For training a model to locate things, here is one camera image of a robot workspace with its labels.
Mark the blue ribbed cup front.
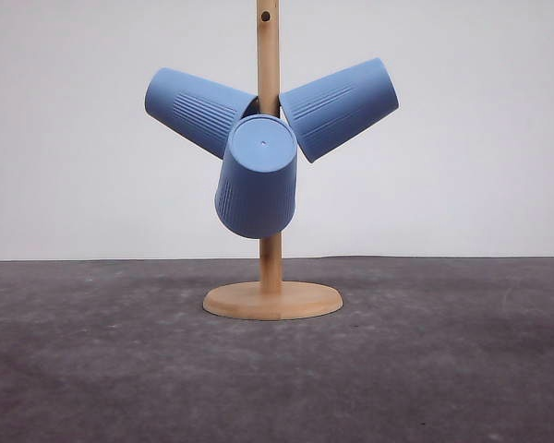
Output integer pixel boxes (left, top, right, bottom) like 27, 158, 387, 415
214, 115, 298, 240

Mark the wooden cup tree stand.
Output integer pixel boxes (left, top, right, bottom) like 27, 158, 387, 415
203, 0, 343, 321

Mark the blue ribbed cup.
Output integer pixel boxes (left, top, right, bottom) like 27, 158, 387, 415
280, 57, 400, 163
145, 67, 258, 159
214, 115, 298, 240

